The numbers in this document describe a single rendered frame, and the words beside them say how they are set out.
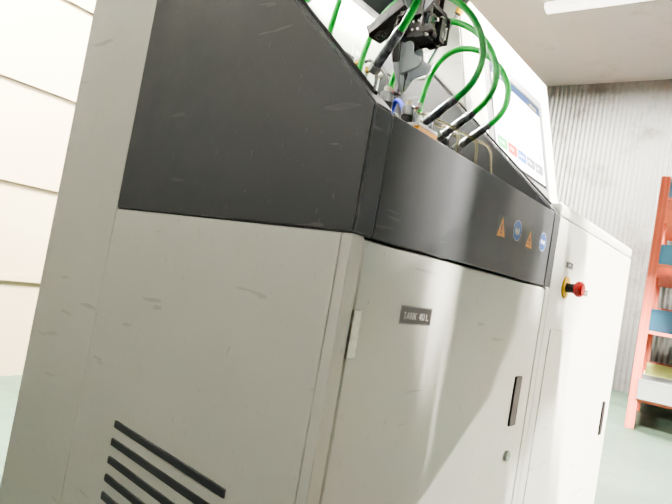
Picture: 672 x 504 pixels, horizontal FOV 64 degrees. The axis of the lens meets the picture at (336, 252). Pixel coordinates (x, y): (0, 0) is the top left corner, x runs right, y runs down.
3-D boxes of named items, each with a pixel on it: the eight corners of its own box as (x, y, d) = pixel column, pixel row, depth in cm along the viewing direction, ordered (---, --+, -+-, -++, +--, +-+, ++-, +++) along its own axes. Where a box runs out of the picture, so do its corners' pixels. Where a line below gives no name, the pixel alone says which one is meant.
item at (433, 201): (373, 238, 67) (394, 113, 67) (346, 235, 69) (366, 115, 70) (543, 285, 114) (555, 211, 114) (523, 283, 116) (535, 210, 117)
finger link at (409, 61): (413, 83, 101) (421, 35, 101) (387, 86, 104) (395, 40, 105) (422, 89, 103) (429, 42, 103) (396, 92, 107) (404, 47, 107)
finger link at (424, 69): (422, 89, 103) (429, 42, 103) (396, 92, 107) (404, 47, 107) (430, 95, 105) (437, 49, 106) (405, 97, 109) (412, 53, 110)
